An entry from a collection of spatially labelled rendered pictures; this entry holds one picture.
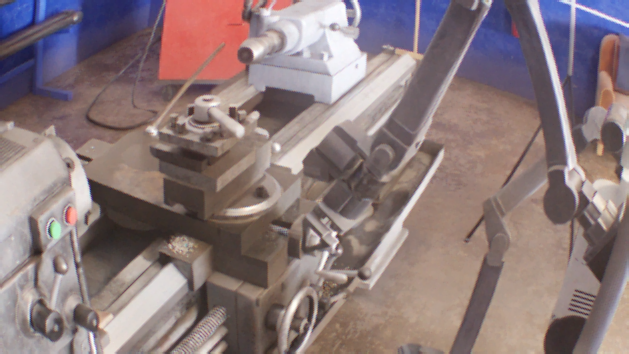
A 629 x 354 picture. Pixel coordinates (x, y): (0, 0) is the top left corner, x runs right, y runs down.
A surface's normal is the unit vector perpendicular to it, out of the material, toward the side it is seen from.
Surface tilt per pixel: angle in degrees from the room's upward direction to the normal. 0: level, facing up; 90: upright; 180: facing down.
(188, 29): 90
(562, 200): 90
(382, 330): 0
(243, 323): 90
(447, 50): 91
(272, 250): 0
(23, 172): 45
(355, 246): 0
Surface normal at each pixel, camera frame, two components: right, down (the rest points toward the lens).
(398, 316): 0.07, -0.89
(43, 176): 0.71, -0.47
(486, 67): -0.38, 0.39
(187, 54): -0.04, 0.44
